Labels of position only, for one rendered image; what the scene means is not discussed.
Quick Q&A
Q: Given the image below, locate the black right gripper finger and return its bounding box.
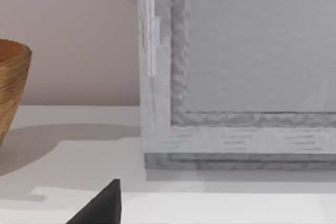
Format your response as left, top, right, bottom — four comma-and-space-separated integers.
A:
65, 178, 122, 224

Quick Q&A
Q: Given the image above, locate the brown woven basket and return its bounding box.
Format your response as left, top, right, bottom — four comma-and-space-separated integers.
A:
0, 38, 33, 147

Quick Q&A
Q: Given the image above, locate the grey cabinet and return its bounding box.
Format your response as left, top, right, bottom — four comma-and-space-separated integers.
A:
136, 0, 336, 172

